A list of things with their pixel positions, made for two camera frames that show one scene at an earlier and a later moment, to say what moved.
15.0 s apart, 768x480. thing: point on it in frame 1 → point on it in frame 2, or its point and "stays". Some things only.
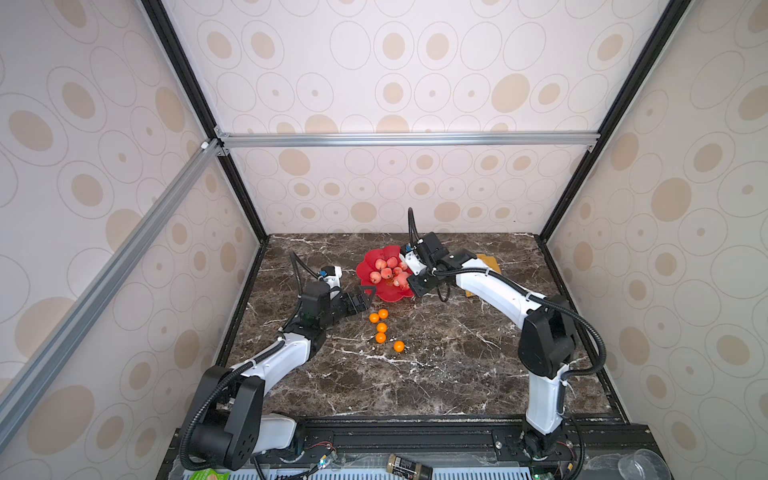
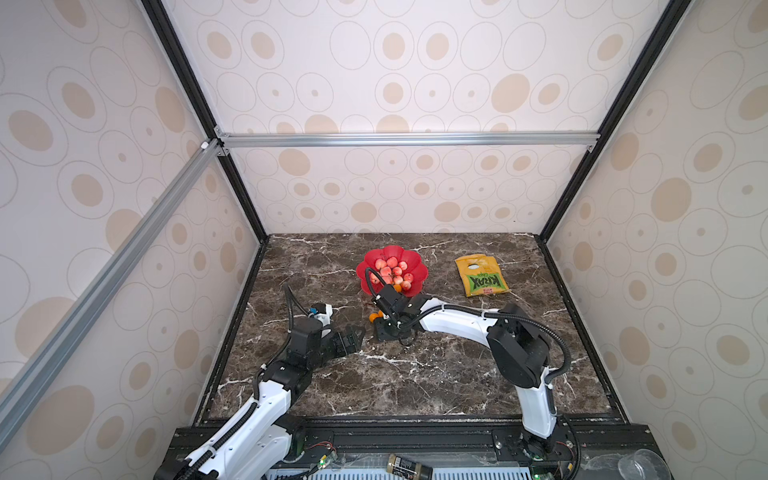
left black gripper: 358,296 → 355,344
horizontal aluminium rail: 337,139 stays
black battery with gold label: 406,468 stays
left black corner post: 204,114 stays
